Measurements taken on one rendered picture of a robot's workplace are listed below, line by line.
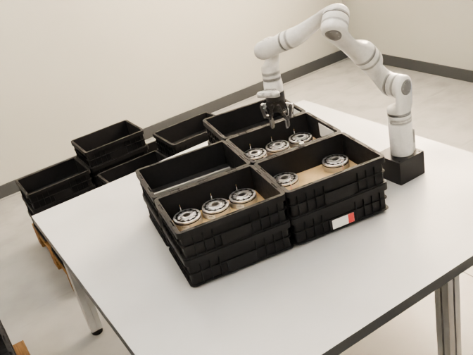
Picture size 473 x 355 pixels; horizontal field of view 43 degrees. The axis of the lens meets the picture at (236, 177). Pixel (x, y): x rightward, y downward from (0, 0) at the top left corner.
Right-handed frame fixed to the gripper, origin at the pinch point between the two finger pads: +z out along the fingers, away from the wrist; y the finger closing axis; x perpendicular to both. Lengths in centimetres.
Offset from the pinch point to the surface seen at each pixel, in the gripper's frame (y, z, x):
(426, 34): -8, 66, -328
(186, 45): 177, 35, -243
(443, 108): -30, 101, -248
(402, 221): -49, 30, 19
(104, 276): 51, 30, 67
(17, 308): 165, 100, 23
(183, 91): 185, 72, -232
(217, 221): 2, 8, 59
